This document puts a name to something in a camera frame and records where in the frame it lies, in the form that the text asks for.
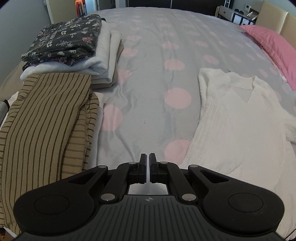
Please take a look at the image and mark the grey pink-dotted bedspread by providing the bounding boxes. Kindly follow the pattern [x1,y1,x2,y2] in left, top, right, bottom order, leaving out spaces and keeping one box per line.
[0,6,296,176]

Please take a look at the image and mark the beige padded headboard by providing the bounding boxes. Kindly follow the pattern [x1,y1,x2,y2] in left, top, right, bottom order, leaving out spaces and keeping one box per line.
[255,1,296,49]

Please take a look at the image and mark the dark wardrobe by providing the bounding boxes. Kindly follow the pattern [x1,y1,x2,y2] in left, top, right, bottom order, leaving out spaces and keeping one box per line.
[126,0,225,16]

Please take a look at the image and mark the white folded sweatshirt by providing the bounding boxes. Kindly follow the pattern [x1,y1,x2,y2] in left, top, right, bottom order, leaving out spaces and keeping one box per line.
[20,21,111,82]

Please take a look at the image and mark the brown striped folded garment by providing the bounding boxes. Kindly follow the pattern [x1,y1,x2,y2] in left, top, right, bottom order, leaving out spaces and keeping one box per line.
[1,73,100,234]

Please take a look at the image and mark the white textured top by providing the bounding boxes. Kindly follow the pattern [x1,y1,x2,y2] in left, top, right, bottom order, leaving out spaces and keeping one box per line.
[181,68,295,238]

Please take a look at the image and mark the pink pillow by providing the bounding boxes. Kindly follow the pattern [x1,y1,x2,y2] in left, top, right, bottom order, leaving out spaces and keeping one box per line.
[241,25,295,91]

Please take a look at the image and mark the black floral folded garment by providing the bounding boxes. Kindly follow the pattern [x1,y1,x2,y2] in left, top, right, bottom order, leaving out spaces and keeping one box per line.
[21,15,102,70]

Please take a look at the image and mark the white bedside shelf unit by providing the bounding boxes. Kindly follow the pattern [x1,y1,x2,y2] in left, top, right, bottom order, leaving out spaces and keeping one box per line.
[215,6,259,26]

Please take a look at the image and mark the beige folded garment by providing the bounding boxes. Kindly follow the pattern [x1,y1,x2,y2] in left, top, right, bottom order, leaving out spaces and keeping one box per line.
[91,31,124,89]

